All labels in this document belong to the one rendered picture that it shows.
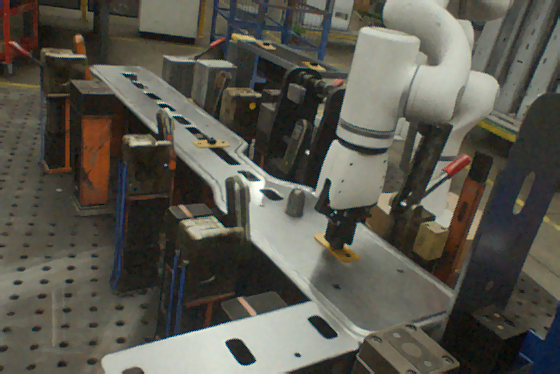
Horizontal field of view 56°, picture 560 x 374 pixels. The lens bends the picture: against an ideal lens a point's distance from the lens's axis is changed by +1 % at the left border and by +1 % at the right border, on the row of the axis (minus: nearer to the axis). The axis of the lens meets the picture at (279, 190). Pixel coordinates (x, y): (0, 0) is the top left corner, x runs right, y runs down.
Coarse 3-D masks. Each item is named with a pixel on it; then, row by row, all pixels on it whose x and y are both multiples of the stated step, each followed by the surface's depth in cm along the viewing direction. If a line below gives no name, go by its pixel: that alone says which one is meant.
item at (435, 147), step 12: (420, 132) 85; (432, 132) 85; (444, 132) 85; (420, 144) 88; (432, 144) 88; (444, 144) 87; (420, 156) 89; (432, 156) 87; (408, 168) 90; (420, 168) 89; (432, 168) 88; (408, 180) 90; (420, 180) 88; (408, 192) 92; (420, 192) 89; (396, 204) 92; (408, 204) 90
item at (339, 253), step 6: (318, 234) 89; (324, 234) 89; (318, 240) 87; (324, 240) 87; (324, 246) 86; (330, 246) 86; (342, 246) 86; (336, 252) 84; (342, 252) 84; (348, 252) 85; (354, 252) 85; (342, 258) 83; (348, 258) 83; (354, 258) 83
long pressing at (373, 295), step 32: (128, 96) 143; (160, 96) 148; (224, 128) 131; (192, 160) 110; (224, 192) 98; (256, 192) 101; (288, 192) 103; (256, 224) 89; (288, 224) 91; (320, 224) 93; (288, 256) 81; (320, 256) 83; (384, 256) 86; (320, 288) 75; (352, 288) 76; (384, 288) 78; (416, 288) 79; (448, 288) 80; (352, 320) 69; (384, 320) 70; (416, 320) 72
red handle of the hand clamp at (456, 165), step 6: (462, 156) 94; (468, 156) 95; (456, 162) 94; (462, 162) 94; (468, 162) 94; (444, 168) 93; (450, 168) 93; (456, 168) 93; (462, 168) 94; (438, 174) 93; (444, 174) 93; (450, 174) 93; (432, 180) 93; (438, 180) 92; (444, 180) 93; (432, 186) 92; (426, 192) 92; (408, 198) 91; (402, 204) 91
